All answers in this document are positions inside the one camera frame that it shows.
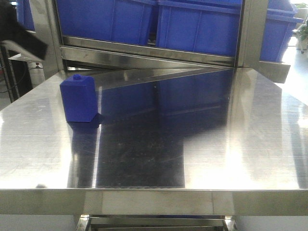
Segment blue plastic bin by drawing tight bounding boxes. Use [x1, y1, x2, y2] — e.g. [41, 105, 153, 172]
[156, 0, 242, 57]
[260, 0, 303, 63]
[16, 0, 35, 31]
[56, 0, 157, 45]

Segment stainless steel shelf rack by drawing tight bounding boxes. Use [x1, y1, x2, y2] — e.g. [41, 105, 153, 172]
[3, 0, 291, 84]

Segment blue plastic bin far left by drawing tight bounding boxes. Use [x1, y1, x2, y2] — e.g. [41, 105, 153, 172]
[16, 0, 35, 31]

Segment blue block part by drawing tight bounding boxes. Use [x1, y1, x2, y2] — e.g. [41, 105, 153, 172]
[60, 74, 98, 122]

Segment blue plastic bin centre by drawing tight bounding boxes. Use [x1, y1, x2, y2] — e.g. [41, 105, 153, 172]
[156, 0, 242, 57]

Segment blue plastic bin right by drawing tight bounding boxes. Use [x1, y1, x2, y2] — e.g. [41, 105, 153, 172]
[260, 0, 303, 63]

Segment potted green plant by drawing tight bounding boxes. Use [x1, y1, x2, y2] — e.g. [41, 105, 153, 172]
[292, 3, 308, 55]

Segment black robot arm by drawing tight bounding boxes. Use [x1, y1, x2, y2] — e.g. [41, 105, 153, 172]
[0, 0, 48, 60]

